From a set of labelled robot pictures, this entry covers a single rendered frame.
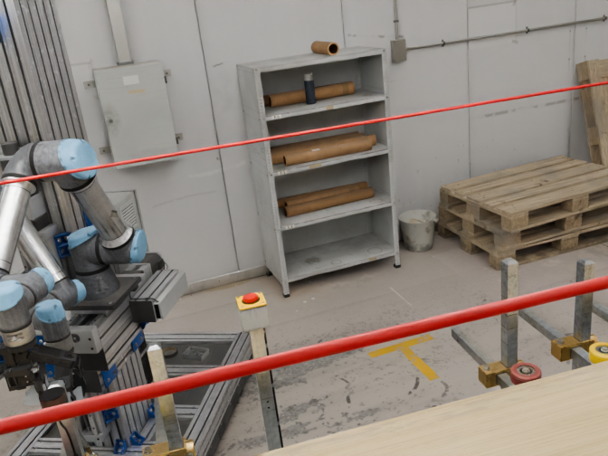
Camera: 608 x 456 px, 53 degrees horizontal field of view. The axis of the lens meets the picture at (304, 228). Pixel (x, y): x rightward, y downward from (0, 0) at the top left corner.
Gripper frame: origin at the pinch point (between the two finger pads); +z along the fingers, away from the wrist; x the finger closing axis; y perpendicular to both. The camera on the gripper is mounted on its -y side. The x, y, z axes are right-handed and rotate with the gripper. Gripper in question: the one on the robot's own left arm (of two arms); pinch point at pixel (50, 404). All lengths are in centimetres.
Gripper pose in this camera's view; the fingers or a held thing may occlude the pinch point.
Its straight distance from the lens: 181.0
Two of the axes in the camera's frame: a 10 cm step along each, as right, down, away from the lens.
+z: 1.1, 9.3, 3.5
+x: 2.5, 3.2, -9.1
